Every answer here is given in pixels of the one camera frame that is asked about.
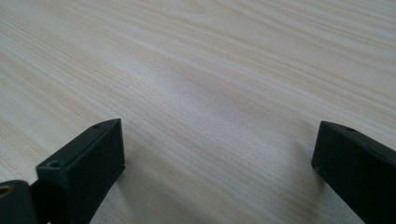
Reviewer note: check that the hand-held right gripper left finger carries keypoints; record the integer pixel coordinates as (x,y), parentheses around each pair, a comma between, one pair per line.
(84,168)

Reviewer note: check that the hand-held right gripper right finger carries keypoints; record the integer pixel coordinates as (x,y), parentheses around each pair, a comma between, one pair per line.
(358,168)

